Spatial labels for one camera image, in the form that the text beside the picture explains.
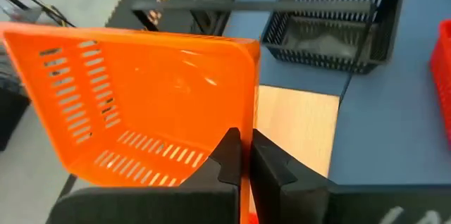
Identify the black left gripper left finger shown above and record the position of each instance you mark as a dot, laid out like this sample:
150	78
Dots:
197	199

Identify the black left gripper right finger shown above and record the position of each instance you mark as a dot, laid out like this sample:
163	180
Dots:
299	199

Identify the orange slotted plastic basket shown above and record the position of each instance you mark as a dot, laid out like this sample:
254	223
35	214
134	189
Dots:
169	104

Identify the light wooden board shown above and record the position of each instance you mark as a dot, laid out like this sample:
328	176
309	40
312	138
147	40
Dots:
296	129

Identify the blue table mat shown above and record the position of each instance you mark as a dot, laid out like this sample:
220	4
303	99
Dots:
387	118

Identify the red slotted plastic basket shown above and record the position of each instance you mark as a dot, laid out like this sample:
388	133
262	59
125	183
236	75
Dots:
442	76

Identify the black floor case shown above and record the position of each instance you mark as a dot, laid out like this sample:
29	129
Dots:
10	118

